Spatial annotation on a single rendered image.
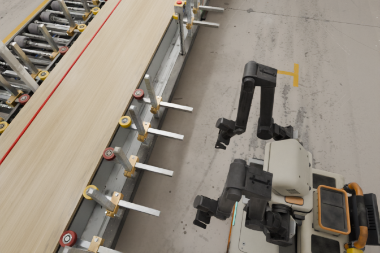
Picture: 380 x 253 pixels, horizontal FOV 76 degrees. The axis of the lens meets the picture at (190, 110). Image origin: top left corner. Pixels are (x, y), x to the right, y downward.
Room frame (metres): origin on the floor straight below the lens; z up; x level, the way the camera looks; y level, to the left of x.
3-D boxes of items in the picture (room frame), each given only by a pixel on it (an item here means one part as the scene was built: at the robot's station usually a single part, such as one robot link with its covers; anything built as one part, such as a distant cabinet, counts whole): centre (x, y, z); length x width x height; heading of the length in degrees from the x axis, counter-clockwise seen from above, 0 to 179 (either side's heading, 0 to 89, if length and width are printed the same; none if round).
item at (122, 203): (0.37, 0.42, 0.81); 0.43 x 0.03 x 0.04; 72
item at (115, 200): (0.38, 0.48, 0.82); 0.14 x 0.06 x 0.05; 162
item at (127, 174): (0.61, 0.41, 0.80); 0.14 x 0.06 x 0.05; 162
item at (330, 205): (0.27, -0.74, 0.87); 0.23 x 0.15 x 0.11; 162
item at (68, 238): (0.19, 0.68, 0.85); 0.08 x 0.08 x 0.11
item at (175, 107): (1.09, 0.19, 0.82); 0.43 x 0.03 x 0.04; 72
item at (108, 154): (0.67, 0.53, 0.85); 0.08 x 0.08 x 0.11
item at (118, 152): (0.59, 0.41, 0.87); 0.04 x 0.04 x 0.48; 72
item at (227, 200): (0.24, -0.12, 1.41); 0.11 x 0.06 x 0.43; 162
